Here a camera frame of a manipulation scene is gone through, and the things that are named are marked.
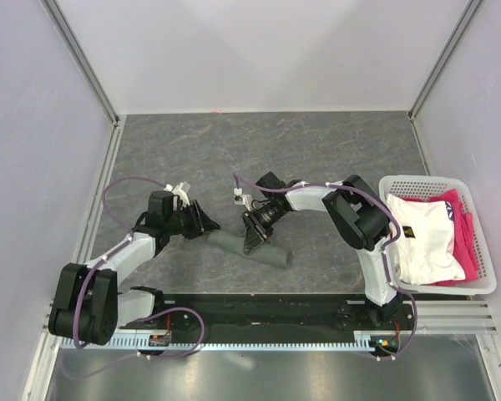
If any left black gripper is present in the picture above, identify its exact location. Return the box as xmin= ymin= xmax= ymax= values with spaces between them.
xmin=165 ymin=200 xmax=220 ymax=240

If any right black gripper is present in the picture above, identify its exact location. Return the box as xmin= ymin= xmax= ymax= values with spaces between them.
xmin=240 ymin=203 xmax=286 ymax=256

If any grey cloth napkin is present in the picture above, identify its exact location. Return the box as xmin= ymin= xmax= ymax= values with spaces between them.
xmin=207 ymin=231 xmax=292 ymax=268

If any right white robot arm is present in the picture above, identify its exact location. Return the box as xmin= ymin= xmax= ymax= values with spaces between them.
xmin=234 ymin=172 xmax=401 ymax=329

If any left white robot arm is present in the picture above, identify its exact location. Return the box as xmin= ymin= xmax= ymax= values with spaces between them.
xmin=48 ymin=190 xmax=220 ymax=348

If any white cloth in basket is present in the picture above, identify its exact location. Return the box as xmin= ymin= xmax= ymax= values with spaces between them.
xmin=386 ymin=194 xmax=466 ymax=286

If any pink cloth in basket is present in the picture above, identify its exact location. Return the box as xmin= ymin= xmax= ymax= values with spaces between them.
xmin=429 ymin=190 xmax=479 ymax=287

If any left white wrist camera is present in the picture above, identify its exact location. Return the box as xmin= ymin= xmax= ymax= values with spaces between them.
xmin=164 ymin=181 xmax=190 ymax=207

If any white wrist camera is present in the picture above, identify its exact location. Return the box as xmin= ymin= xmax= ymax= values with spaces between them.
xmin=164 ymin=181 xmax=190 ymax=207
xmin=233 ymin=188 xmax=253 ymax=211

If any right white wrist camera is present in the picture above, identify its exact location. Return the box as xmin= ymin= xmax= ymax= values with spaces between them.
xmin=233 ymin=188 xmax=253 ymax=211

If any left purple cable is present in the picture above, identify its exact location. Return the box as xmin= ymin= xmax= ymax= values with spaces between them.
xmin=60 ymin=175 xmax=205 ymax=380

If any purple cable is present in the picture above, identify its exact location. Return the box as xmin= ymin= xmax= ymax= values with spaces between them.
xmin=232 ymin=173 xmax=418 ymax=363
xmin=60 ymin=175 xmax=205 ymax=380

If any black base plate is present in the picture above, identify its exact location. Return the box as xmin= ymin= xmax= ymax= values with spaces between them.
xmin=119 ymin=292 xmax=414 ymax=335

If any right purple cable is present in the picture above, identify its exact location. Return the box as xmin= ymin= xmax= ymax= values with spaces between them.
xmin=232 ymin=173 xmax=418 ymax=363

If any slotted cable duct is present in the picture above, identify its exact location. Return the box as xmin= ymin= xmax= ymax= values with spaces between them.
xmin=85 ymin=331 xmax=382 ymax=353

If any left aluminium frame post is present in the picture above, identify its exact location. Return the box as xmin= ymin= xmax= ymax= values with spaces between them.
xmin=41 ymin=0 xmax=120 ymax=125

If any aluminium frame post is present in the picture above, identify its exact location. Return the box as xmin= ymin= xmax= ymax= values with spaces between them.
xmin=41 ymin=0 xmax=120 ymax=125
xmin=407 ymin=0 xmax=484 ymax=122

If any right aluminium frame post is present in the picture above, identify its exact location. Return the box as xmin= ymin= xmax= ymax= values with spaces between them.
xmin=407 ymin=0 xmax=484 ymax=122

